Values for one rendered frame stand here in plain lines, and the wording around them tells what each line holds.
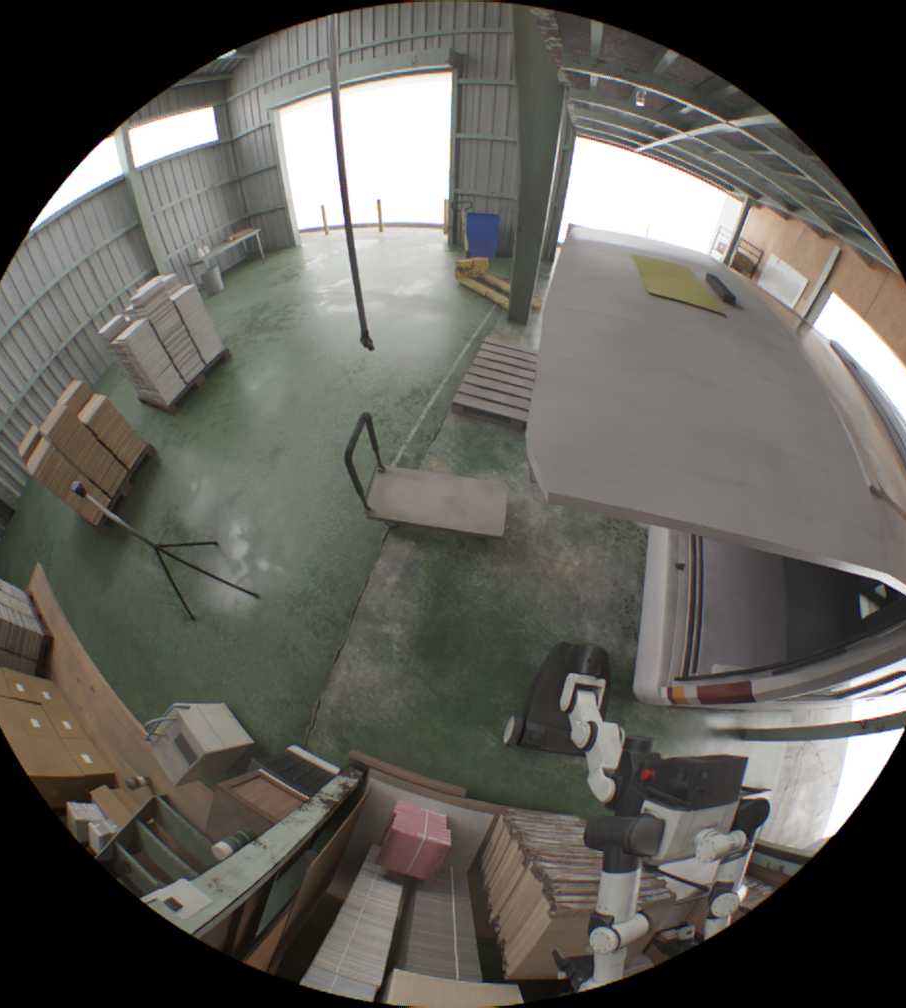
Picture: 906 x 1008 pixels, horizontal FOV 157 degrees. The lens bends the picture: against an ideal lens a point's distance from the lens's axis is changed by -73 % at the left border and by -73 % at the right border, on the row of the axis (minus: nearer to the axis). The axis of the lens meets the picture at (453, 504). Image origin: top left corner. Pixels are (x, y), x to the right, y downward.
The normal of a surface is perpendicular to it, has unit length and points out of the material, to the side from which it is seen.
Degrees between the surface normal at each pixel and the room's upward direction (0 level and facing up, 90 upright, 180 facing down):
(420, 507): 0
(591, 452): 11
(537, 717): 0
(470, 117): 90
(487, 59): 90
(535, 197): 90
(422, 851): 0
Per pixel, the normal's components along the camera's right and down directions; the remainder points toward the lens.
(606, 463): -0.17, -0.49
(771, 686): -0.96, -0.14
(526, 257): -0.33, 0.82
